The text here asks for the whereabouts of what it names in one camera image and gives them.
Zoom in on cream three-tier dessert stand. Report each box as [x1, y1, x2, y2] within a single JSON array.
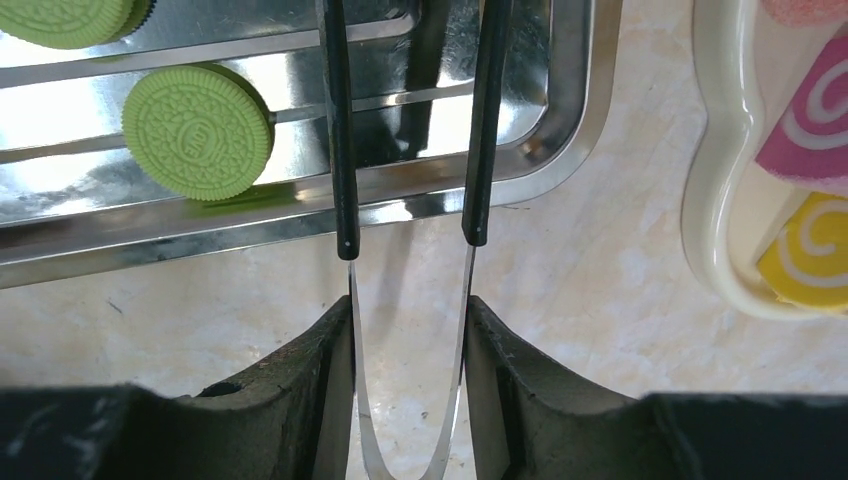
[[681, 1, 847, 321]]

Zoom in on yellow cake slice toy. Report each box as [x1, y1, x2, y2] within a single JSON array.
[[757, 192, 847, 314]]

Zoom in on green macaron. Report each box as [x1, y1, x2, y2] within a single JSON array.
[[1, 0, 154, 50], [121, 63, 274, 201]]

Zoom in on stainless steel tray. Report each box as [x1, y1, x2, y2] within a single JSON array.
[[1, 1, 622, 287]]

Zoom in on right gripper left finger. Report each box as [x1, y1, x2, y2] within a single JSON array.
[[1, 296, 354, 479]]

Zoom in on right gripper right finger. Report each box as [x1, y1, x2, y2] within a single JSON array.
[[464, 297, 847, 479]]

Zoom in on pink dome cupcake toy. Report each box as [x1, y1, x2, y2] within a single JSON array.
[[760, 0, 847, 28]]

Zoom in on black-tipped metal tongs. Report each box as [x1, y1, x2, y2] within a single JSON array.
[[316, 0, 514, 479]]

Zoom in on pink swirl roll cake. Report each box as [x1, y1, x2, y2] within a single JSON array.
[[756, 35, 847, 197]]

